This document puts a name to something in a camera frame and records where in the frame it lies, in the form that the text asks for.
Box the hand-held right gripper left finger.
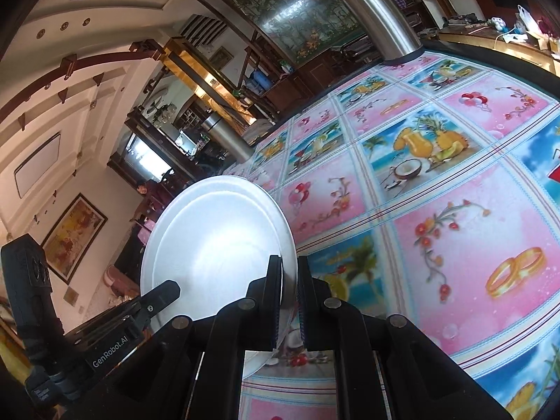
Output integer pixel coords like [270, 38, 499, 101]
[111, 254, 284, 420]

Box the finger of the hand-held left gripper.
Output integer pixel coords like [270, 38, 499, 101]
[133, 280, 181, 329]

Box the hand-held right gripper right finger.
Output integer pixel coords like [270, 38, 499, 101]
[296, 254, 515, 420]

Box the white foam plate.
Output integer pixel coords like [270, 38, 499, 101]
[140, 175, 299, 379]

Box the grey cushion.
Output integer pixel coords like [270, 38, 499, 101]
[245, 127, 272, 146]

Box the small steel thermos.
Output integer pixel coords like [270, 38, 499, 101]
[200, 113, 254, 162]

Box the ceiling chandelier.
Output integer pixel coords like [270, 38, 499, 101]
[146, 96, 176, 123]

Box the dark wooden cabinet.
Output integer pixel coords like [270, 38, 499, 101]
[262, 50, 346, 110]

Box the gold pillar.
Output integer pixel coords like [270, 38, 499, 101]
[164, 37, 259, 125]

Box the blue water jug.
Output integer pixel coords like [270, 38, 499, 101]
[247, 70, 268, 95]

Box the small framed picture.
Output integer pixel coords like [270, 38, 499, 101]
[210, 47, 235, 68]

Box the glass bamboo mural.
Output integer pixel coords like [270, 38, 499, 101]
[205, 0, 372, 68]

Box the large steel thermos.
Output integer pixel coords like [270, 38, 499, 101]
[324, 0, 423, 65]

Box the wooden sideboard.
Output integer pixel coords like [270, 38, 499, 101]
[437, 22, 560, 75]

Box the white plastic bag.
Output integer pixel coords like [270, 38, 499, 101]
[514, 5, 539, 36]

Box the framed wall painting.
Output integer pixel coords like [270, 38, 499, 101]
[41, 193, 108, 285]

